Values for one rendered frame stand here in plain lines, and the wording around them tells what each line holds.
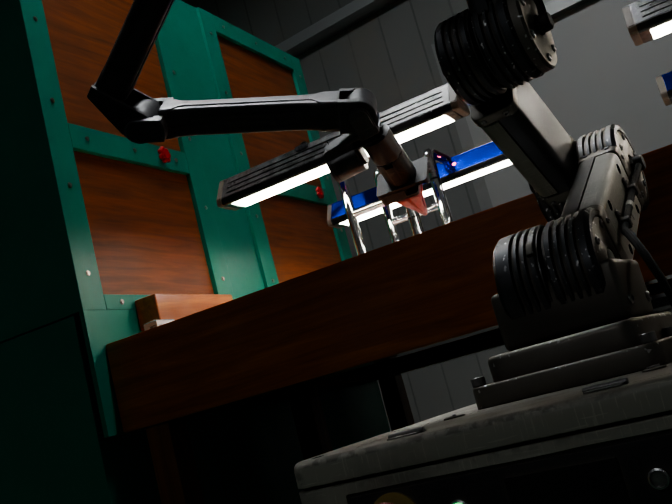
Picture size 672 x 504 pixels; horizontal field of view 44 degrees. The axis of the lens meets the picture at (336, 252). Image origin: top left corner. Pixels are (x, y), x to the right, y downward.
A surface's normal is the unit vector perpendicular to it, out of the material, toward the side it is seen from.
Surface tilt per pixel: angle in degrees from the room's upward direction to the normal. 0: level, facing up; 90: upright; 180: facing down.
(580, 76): 90
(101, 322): 90
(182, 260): 90
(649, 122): 90
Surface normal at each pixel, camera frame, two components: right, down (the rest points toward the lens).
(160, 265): 0.85, -0.31
